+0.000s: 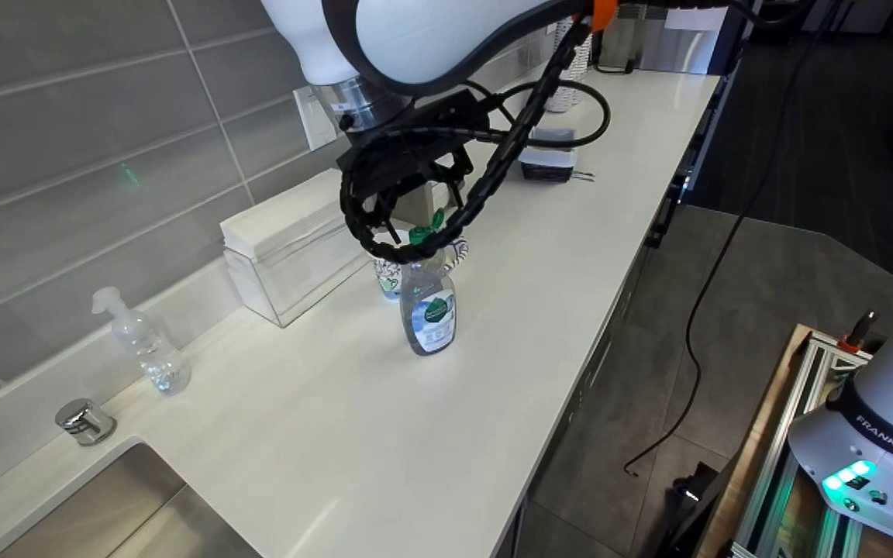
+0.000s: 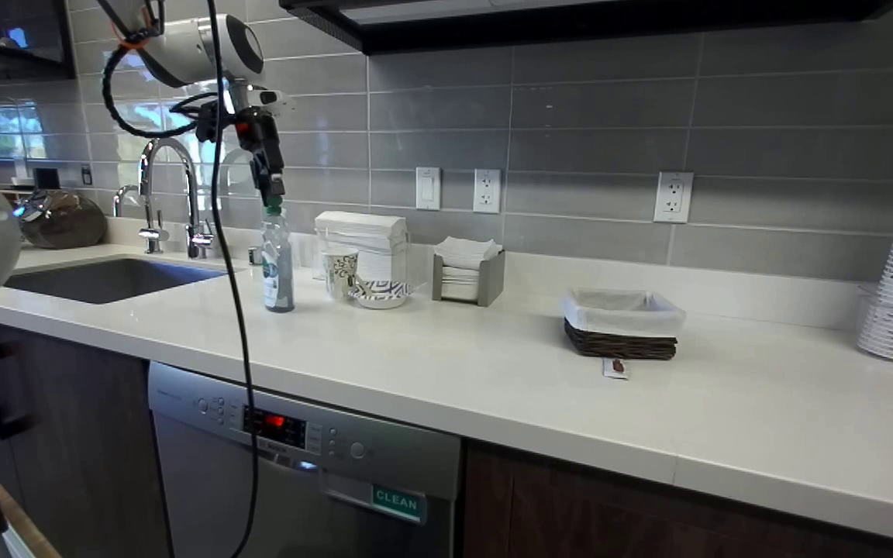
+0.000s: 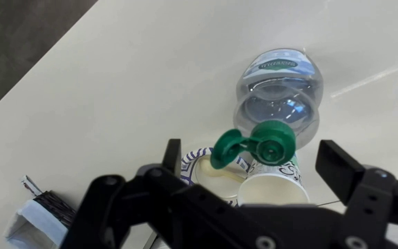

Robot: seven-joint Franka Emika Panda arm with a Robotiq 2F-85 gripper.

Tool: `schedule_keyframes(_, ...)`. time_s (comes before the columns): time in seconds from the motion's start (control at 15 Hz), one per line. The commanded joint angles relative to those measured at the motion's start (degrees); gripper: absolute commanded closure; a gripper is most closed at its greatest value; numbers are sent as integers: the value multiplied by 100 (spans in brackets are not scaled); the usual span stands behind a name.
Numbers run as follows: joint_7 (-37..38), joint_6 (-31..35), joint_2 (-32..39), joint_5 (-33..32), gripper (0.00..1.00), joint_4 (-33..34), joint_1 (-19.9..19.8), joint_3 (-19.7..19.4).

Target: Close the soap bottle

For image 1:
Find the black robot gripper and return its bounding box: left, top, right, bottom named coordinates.
left=343, top=90, right=473, bottom=212

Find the clear soap bottle green cap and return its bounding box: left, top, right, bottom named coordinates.
left=393, top=208, right=462, bottom=360

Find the clear spray bottle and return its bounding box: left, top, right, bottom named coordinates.
left=88, top=287, right=194, bottom=400

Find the dark basket white liner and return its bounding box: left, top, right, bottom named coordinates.
left=514, top=121, right=584, bottom=189

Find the clear acrylic towel dispenser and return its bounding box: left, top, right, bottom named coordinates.
left=218, top=167, right=391, bottom=333

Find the white box container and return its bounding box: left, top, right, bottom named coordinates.
left=637, top=8, right=730, bottom=78

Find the steel undermount sink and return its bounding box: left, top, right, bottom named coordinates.
left=0, top=440, right=266, bottom=558

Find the wooden framed robot cart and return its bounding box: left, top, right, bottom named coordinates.
left=690, top=321, right=882, bottom=558

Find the black floor box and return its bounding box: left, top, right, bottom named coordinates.
left=659, top=462, right=730, bottom=558

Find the white wall switch plate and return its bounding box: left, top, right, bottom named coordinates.
left=291, top=83, right=343, bottom=156

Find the black braided sleeve cable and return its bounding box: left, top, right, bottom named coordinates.
left=337, top=0, right=614, bottom=267

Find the thin black cable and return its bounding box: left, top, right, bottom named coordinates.
left=487, top=39, right=811, bottom=477

